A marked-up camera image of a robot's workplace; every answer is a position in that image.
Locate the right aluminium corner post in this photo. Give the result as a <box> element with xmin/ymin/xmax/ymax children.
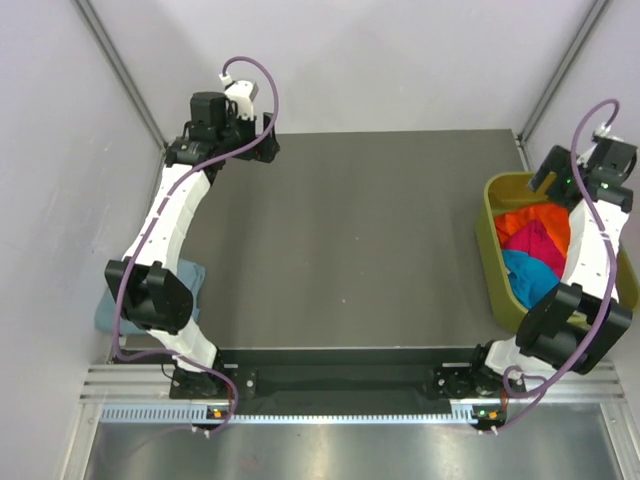
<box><xmin>515</xmin><ymin>0</ymin><xmax>613</xmax><ymax>147</ymax></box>

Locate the slotted grey cable duct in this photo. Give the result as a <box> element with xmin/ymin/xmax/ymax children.
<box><xmin>99</xmin><ymin>404</ymin><xmax>505</xmax><ymax>426</ymax></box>

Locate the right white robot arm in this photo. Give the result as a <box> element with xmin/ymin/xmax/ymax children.
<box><xmin>466</xmin><ymin>134</ymin><xmax>637</xmax><ymax>396</ymax></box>

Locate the olive green plastic bin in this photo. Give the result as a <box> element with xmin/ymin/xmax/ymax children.
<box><xmin>472</xmin><ymin>171</ymin><xmax>640</xmax><ymax>337</ymax></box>

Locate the magenta t shirt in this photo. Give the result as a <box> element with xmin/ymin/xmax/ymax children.
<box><xmin>503</xmin><ymin>220</ymin><xmax>566</xmax><ymax>270</ymax></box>

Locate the aluminium frame rail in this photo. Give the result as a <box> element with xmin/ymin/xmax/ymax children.
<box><xmin>80</xmin><ymin>362</ymin><xmax>625</xmax><ymax>403</ymax></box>

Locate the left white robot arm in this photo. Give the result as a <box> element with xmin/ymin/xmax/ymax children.
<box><xmin>104</xmin><ymin>81</ymin><xmax>279</xmax><ymax>398</ymax></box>

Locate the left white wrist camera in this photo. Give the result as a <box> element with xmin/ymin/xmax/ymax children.
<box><xmin>219</xmin><ymin>73</ymin><xmax>259</xmax><ymax>121</ymax></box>

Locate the orange t shirt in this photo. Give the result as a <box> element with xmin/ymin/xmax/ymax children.
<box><xmin>494</xmin><ymin>203</ymin><xmax>571</xmax><ymax>257</ymax></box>

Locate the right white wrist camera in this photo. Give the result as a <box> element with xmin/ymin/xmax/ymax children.
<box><xmin>592</xmin><ymin>124</ymin><xmax>619</xmax><ymax>145</ymax></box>

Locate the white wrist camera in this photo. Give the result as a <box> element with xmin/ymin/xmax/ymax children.
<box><xmin>219</xmin><ymin>73</ymin><xmax>259</xmax><ymax>121</ymax></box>
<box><xmin>592</xmin><ymin>124</ymin><xmax>619</xmax><ymax>145</ymax></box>

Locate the left aluminium corner post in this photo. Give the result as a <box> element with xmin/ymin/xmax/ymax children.
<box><xmin>70</xmin><ymin>0</ymin><xmax>167</xmax><ymax>150</ymax></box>

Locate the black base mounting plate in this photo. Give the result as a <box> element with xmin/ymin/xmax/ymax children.
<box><xmin>169</xmin><ymin>345</ymin><xmax>508</xmax><ymax>414</ymax></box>

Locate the blue t shirt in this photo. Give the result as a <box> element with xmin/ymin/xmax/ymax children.
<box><xmin>502</xmin><ymin>250</ymin><xmax>560</xmax><ymax>309</ymax></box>

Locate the folded grey-blue t shirt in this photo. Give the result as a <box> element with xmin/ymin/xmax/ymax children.
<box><xmin>94</xmin><ymin>259</ymin><xmax>206</xmax><ymax>336</ymax></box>

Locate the aluminium corner post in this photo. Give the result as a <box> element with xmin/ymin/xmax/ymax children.
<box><xmin>515</xmin><ymin>0</ymin><xmax>613</xmax><ymax>147</ymax></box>
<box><xmin>70</xmin><ymin>0</ymin><xmax>167</xmax><ymax>150</ymax></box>

